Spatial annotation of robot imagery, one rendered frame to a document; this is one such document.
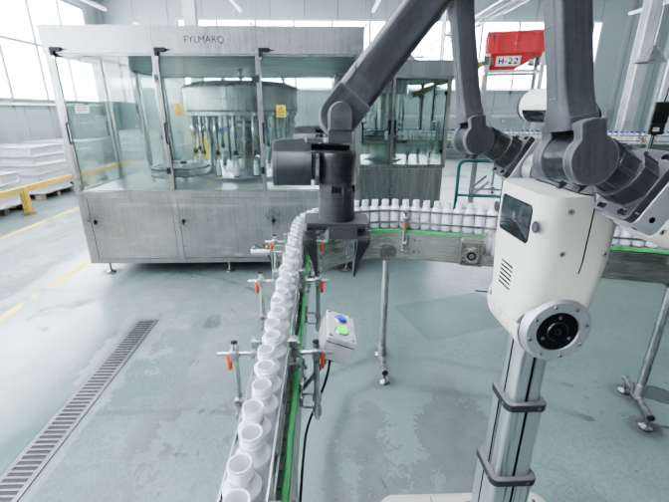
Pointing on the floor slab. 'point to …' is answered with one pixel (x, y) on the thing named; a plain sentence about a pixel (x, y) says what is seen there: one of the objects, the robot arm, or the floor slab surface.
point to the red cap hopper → (532, 48)
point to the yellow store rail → (31, 190)
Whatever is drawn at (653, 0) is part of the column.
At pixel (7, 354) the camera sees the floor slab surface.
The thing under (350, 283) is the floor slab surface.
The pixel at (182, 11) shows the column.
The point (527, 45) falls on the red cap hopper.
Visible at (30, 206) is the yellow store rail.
